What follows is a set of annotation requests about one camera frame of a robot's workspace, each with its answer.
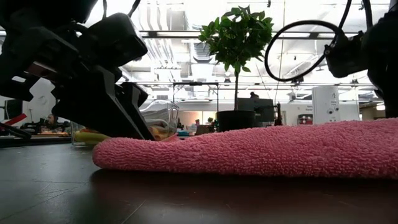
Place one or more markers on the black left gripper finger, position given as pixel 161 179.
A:
pixel 133 93
pixel 102 115

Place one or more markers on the yellow microfiber towel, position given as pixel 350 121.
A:
pixel 84 137

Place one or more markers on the orange microfiber towel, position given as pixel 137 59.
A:
pixel 158 132

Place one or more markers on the pink microfiber towel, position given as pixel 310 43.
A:
pixel 248 152

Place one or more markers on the black background robot arm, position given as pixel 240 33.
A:
pixel 40 126

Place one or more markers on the clear plastic bin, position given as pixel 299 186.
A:
pixel 161 115

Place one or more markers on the person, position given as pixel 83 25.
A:
pixel 254 95
pixel 51 119

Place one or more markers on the black computer monitor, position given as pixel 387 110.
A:
pixel 14 109
pixel 264 109

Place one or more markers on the red slanted object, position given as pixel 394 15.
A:
pixel 15 119

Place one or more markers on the white cylindrical column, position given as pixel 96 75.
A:
pixel 326 104

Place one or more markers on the black overhead crossbar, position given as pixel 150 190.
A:
pixel 174 34

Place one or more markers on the red white storage shelf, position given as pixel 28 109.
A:
pixel 305 119

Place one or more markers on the green potted plant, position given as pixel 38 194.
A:
pixel 236 37

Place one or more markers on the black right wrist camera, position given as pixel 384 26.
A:
pixel 345 59

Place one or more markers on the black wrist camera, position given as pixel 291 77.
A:
pixel 115 40
pixel 345 59

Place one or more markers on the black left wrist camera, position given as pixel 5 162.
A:
pixel 115 40

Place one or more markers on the black ceiling camera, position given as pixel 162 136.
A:
pixel 297 80

